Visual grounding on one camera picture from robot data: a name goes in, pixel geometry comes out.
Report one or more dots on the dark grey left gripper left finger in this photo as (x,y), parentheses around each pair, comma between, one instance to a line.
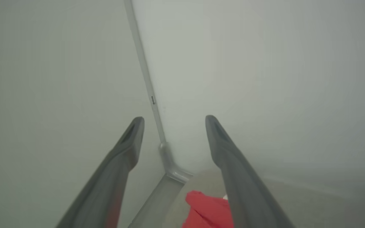
(106,190)

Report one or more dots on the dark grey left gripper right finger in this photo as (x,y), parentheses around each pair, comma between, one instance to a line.
(246,190)

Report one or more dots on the red and white basketball jersey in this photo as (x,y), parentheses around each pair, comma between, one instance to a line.
(206,209)

